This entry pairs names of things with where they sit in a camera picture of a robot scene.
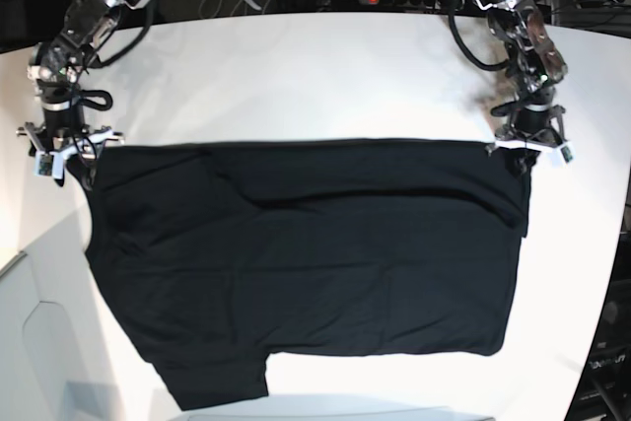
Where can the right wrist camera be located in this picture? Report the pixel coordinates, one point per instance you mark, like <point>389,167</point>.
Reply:
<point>51,164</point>

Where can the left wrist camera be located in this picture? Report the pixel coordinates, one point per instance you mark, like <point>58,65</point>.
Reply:
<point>562,155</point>

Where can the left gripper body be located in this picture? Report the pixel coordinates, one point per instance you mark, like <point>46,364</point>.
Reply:
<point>538,128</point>

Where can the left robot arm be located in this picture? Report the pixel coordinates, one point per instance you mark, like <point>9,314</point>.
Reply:
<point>533,63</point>

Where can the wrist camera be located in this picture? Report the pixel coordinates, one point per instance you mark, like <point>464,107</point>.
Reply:
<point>51,164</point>
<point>562,155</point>

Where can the black T-shirt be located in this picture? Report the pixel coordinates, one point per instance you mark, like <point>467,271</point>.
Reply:
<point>214,257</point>

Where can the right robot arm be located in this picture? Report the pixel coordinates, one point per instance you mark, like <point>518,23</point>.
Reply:
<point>56,68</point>

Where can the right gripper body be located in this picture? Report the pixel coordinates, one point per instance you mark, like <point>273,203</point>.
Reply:
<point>88,143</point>

